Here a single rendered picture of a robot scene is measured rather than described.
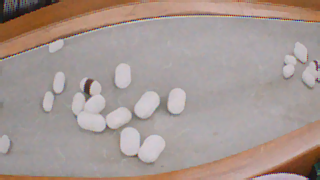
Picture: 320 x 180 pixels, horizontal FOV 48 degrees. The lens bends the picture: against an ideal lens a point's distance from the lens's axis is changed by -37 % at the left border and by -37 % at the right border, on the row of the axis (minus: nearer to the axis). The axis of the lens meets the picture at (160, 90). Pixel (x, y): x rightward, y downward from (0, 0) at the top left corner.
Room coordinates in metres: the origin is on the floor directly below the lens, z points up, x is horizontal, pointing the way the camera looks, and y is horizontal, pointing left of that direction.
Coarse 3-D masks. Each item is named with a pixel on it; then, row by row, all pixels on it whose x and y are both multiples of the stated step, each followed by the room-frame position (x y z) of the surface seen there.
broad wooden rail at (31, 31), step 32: (64, 0) 0.70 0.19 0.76; (96, 0) 0.68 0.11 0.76; (128, 0) 0.66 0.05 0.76; (160, 0) 0.66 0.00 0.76; (192, 0) 0.67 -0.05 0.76; (224, 0) 0.69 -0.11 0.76; (256, 0) 0.72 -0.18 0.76; (288, 0) 0.77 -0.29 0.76; (0, 32) 0.62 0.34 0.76; (32, 32) 0.60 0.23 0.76; (64, 32) 0.60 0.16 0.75
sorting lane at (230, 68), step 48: (48, 48) 0.57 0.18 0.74; (96, 48) 0.56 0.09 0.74; (144, 48) 0.56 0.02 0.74; (192, 48) 0.56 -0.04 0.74; (240, 48) 0.57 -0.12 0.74; (288, 48) 0.60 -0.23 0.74; (0, 96) 0.45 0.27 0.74; (192, 96) 0.47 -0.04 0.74; (240, 96) 0.47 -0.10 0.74; (288, 96) 0.47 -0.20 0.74; (48, 144) 0.36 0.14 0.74; (96, 144) 0.38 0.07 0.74; (192, 144) 0.39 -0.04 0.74; (240, 144) 0.38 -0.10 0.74
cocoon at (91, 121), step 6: (78, 114) 0.41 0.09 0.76; (84, 114) 0.41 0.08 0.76; (90, 114) 0.41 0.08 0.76; (96, 114) 0.41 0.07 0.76; (78, 120) 0.40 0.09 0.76; (84, 120) 0.40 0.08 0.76; (90, 120) 0.40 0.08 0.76; (96, 120) 0.40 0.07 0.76; (102, 120) 0.41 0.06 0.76; (84, 126) 0.40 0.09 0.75; (90, 126) 0.40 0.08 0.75; (96, 126) 0.40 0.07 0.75; (102, 126) 0.40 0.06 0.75
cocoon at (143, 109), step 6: (144, 96) 0.45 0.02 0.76; (150, 96) 0.44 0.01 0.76; (156, 96) 0.45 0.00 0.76; (138, 102) 0.44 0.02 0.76; (144, 102) 0.44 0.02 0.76; (150, 102) 0.44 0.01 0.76; (156, 102) 0.44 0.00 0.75; (138, 108) 0.43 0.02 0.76; (144, 108) 0.43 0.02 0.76; (150, 108) 0.43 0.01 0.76; (138, 114) 0.43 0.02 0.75; (144, 114) 0.43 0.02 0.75; (150, 114) 0.43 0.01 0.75
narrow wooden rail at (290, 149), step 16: (304, 128) 0.38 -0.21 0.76; (272, 144) 0.35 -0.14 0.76; (288, 144) 0.35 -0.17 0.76; (304, 144) 0.34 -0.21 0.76; (224, 160) 0.34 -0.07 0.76; (240, 160) 0.33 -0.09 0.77; (256, 160) 0.33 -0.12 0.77; (272, 160) 0.32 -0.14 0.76; (288, 160) 0.32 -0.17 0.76; (304, 160) 0.33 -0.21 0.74; (0, 176) 0.26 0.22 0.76; (16, 176) 0.27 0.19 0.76; (32, 176) 0.28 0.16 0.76; (128, 176) 0.31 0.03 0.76; (144, 176) 0.32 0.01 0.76; (160, 176) 0.32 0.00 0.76; (176, 176) 0.32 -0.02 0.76; (192, 176) 0.32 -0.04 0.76; (208, 176) 0.31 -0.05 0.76; (224, 176) 0.31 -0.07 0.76; (240, 176) 0.31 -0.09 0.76; (256, 176) 0.30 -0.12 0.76; (304, 176) 0.33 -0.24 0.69
